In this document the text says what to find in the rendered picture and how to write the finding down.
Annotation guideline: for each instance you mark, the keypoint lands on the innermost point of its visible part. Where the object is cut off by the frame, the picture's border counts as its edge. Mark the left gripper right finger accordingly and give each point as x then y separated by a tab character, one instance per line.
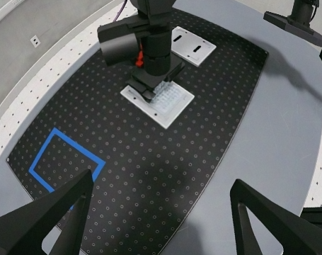
296	235

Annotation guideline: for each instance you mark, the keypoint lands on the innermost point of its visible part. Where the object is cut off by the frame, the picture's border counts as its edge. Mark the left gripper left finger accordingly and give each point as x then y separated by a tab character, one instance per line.
23	229

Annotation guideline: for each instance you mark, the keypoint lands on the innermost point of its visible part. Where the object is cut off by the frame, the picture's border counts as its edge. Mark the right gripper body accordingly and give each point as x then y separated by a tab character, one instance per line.
152	71

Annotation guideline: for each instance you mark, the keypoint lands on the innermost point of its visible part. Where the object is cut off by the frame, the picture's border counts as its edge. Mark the blue tape outline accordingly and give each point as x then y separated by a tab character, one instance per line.
71	142

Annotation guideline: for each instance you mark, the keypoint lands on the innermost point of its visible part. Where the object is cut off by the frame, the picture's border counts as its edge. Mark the white plate holder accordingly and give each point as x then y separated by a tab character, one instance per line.
190	47
154	114

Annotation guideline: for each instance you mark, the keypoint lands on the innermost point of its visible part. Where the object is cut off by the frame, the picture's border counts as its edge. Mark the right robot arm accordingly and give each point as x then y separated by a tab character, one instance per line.
120	40

